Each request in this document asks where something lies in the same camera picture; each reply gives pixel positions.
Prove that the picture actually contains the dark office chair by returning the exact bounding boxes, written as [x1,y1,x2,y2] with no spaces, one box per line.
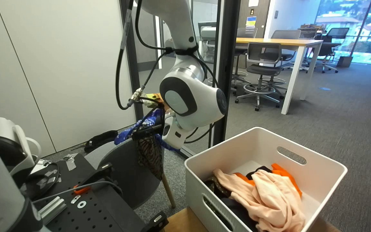
[316,26,350,75]

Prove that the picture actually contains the office stool with light seat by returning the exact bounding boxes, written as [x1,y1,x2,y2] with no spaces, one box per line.
[234,42,286,113]

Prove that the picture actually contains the grey upholstered chair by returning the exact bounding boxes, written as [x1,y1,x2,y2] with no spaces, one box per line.
[95,137,178,212]

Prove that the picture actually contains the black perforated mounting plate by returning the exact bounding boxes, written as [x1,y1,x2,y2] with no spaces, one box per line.
[19,153,170,232]

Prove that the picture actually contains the looped black cable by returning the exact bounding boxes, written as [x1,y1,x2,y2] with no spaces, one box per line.
[133,0,196,56]

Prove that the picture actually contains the white plastic basket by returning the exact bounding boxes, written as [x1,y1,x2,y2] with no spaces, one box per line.
[183,125,349,232]

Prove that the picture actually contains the orange cloth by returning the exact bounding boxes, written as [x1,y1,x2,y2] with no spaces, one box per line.
[234,162,304,199]

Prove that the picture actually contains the black glass wall frame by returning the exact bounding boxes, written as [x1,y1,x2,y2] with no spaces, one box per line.
[209,0,242,147]

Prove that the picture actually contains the grey office chair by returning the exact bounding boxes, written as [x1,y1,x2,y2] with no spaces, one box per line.
[271,29,303,66]

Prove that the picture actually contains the light wood desk white legs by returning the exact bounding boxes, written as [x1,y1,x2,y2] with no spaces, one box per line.
[234,37,325,116]

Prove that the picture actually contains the silver metal bracket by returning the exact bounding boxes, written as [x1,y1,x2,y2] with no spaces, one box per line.
[33,195,68,223]

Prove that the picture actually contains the blue yellow poster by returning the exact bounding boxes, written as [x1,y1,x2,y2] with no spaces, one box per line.
[245,16,258,30]

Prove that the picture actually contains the pale pink cloth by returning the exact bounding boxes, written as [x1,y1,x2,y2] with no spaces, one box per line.
[213,168,307,232]

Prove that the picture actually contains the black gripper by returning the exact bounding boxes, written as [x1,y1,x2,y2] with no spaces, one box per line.
[131,110,175,141]

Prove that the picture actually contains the black clamp with orange handle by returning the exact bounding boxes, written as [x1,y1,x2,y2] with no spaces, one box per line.
[70,185,94,198]

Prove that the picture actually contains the black cloth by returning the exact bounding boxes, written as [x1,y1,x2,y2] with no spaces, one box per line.
[204,164,273,232]

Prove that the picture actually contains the blue bandana cloth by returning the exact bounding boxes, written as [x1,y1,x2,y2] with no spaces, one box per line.
[113,107,183,153]

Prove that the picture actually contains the black device with stickers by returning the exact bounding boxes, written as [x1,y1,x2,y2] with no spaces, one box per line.
[22,159,64,199]

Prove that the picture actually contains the black cable with silver connector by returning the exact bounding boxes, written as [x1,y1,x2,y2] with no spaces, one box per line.
[115,0,183,111]

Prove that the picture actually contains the black vertical post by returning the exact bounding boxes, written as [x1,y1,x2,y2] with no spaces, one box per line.
[119,0,146,122]

